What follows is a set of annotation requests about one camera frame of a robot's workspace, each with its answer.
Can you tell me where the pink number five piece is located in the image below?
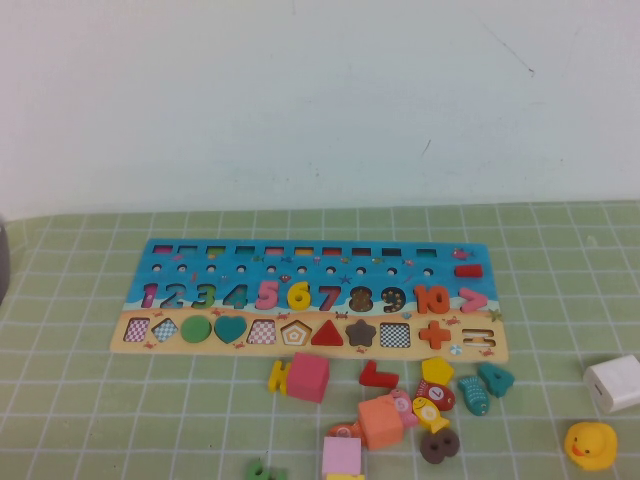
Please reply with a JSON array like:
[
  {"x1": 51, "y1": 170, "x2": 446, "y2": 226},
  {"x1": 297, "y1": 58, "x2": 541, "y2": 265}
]
[{"x1": 254, "y1": 279, "x2": 280, "y2": 312}]

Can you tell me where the orange number ten piece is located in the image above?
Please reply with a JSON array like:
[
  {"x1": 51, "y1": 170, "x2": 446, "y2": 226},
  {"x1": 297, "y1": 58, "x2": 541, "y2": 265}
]
[{"x1": 413, "y1": 284, "x2": 452, "y2": 316}]

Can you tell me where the orange fish numbered ten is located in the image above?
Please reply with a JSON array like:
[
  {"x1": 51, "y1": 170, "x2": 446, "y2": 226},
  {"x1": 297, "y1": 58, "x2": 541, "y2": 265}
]
[{"x1": 327, "y1": 422, "x2": 364, "y2": 442}]

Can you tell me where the orange plus sign piece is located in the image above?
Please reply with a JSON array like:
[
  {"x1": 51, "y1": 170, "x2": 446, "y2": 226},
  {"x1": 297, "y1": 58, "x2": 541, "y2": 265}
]
[{"x1": 418, "y1": 319, "x2": 453, "y2": 351}]

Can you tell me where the teal number four piece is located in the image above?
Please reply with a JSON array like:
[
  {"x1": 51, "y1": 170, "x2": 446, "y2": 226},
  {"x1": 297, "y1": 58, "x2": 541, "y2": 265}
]
[{"x1": 477, "y1": 363, "x2": 516, "y2": 399}]

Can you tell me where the yellow pentagon piece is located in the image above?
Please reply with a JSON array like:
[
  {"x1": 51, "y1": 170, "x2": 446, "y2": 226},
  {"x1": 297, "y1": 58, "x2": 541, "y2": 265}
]
[{"x1": 421, "y1": 357, "x2": 456, "y2": 387}]

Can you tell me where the magenta cube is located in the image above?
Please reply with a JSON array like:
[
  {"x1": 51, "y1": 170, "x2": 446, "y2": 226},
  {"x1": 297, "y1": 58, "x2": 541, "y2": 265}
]
[{"x1": 286, "y1": 352, "x2": 331, "y2": 404}]

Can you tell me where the yellow rubber duck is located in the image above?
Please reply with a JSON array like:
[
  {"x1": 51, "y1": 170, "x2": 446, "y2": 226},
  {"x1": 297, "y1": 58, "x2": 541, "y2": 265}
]
[{"x1": 564, "y1": 420, "x2": 619, "y2": 472}]

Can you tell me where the green circle piece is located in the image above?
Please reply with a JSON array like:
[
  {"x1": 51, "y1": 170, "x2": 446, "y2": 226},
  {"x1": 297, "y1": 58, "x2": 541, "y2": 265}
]
[{"x1": 179, "y1": 315, "x2": 212, "y2": 346}]

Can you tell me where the colourful wooden puzzle board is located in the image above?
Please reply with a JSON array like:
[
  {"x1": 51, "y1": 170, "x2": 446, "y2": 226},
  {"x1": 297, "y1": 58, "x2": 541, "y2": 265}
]
[{"x1": 108, "y1": 238, "x2": 510, "y2": 364}]

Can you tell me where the light pink cube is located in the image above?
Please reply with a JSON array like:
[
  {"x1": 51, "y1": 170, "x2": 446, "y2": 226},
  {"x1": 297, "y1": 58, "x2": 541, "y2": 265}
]
[{"x1": 321, "y1": 436, "x2": 363, "y2": 477}]

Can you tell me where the orange cube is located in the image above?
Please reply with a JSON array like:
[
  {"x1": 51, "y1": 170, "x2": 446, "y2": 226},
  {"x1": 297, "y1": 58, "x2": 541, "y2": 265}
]
[{"x1": 356, "y1": 397, "x2": 405, "y2": 452}]

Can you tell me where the red fish numbered seven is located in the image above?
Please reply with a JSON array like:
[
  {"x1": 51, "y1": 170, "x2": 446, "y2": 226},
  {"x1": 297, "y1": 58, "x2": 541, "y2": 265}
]
[{"x1": 413, "y1": 379, "x2": 457, "y2": 412}]

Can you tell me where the red number seven piece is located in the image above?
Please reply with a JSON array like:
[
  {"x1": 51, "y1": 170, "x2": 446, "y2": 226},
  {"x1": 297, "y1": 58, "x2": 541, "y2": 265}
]
[{"x1": 358, "y1": 360, "x2": 401, "y2": 389}]

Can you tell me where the red triangle piece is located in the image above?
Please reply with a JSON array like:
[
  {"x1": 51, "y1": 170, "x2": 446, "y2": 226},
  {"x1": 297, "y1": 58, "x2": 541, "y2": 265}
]
[{"x1": 309, "y1": 319, "x2": 346, "y2": 348}]

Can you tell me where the pink greater-than sign piece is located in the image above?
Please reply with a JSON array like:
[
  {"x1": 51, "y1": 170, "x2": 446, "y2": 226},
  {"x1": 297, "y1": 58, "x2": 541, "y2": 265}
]
[{"x1": 458, "y1": 288, "x2": 489, "y2": 316}]

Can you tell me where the yellow equals sign piece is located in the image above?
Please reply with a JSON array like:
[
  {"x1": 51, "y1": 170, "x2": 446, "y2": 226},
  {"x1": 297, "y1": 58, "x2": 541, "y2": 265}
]
[{"x1": 267, "y1": 360, "x2": 293, "y2": 397}]

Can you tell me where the white rectangular box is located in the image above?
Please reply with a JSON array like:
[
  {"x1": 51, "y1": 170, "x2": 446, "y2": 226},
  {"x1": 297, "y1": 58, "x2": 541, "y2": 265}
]
[{"x1": 583, "y1": 354, "x2": 640, "y2": 415}]

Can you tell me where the teal fish piece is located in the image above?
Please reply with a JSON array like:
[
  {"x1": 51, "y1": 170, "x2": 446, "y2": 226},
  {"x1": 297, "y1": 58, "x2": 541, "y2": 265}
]
[{"x1": 457, "y1": 375, "x2": 489, "y2": 418}]

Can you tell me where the green wooden number piece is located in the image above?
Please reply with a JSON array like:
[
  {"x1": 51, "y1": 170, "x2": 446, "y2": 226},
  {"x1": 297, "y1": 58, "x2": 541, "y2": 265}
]
[{"x1": 244, "y1": 458, "x2": 289, "y2": 480}]

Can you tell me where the teal heart piece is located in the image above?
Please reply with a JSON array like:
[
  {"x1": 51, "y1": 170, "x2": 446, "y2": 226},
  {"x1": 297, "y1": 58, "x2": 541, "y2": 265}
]
[{"x1": 213, "y1": 315, "x2": 248, "y2": 346}]

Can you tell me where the brown number eight piece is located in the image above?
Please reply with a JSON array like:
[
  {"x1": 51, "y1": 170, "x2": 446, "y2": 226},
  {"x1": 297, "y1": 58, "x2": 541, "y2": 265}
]
[{"x1": 418, "y1": 429, "x2": 459, "y2": 466}]

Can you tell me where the yellow fish numbered six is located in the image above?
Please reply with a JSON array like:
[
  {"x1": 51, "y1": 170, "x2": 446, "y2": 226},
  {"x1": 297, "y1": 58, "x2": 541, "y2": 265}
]
[{"x1": 411, "y1": 396, "x2": 452, "y2": 435}]

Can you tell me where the yellow number six piece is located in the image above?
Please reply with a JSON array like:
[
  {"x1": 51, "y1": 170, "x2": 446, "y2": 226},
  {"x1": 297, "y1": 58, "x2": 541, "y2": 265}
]
[{"x1": 286, "y1": 280, "x2": 313, "y2": 312}]

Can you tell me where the pink fish numbered five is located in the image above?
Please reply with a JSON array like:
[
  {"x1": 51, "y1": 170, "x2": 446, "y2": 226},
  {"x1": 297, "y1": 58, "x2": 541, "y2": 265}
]
[{"x1": 384, "y1": 389, "x2": 419, "y2": 429}]

